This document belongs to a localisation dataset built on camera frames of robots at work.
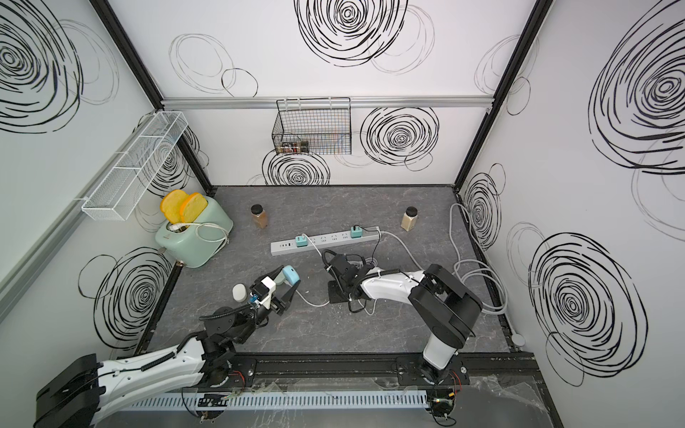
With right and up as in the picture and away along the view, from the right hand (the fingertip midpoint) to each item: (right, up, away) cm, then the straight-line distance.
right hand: (335, 292), depth 89 cm
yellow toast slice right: (-47, +29, -2) cm, 55 cm away
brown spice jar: (-30, +26, +12) cm, 41 cm away
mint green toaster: (-46, +17, -2) cm, 49 cm away
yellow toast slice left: (-54, +29, -3) cm, 61 cm away
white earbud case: (-32, +1, -2) cm, 32 cm away
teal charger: (-12, +17, +5) cm, 21 cm away
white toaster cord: (-52, +23, -3) cm, 57 cm away
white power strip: (-5, +16, +11) cm, 20 cm away
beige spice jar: (+28, +25, +11) cm, 38 cm away
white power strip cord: (+46, +8, +8) cm, 47 cm away
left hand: (-12, +10, -17) cm, 23 cm away
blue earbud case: (-11, +10, -18) cm, 24 cm away
